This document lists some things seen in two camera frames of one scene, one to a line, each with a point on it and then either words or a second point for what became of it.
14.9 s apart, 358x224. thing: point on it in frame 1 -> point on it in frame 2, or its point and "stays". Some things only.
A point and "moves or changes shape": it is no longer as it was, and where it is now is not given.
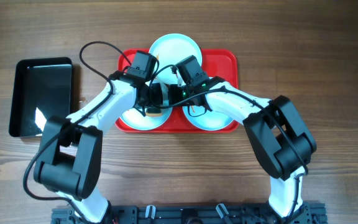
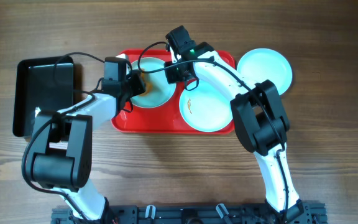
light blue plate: x=201 y=117 stays
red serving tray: x=221 y=63 stays
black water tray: x=41 y=89 stays
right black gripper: x=173 y=96 -> x=172 y=78
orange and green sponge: x=153 y=112 moves or changes shape
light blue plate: x=133 y=119 -> x=263 y=64
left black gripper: x=156 y=100 -> x=138 y=89
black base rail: x=196 y=214 stays
